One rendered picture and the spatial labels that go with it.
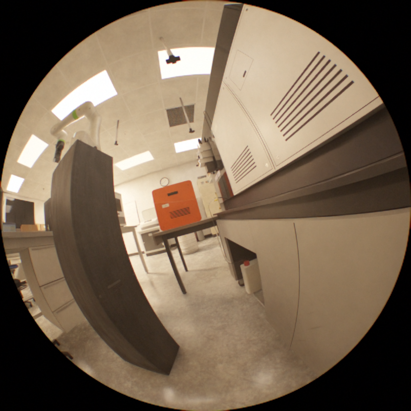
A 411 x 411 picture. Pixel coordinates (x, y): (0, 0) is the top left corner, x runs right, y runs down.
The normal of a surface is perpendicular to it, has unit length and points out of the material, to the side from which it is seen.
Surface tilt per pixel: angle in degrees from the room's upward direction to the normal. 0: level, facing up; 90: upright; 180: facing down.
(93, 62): 180
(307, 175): 90
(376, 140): 90
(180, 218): 90
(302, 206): 90
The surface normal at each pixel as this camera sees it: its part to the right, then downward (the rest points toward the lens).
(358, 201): -0.96, 0.26
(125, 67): 0.28, 0.96
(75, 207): 0.95, -0.29
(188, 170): 0.10, -0.11
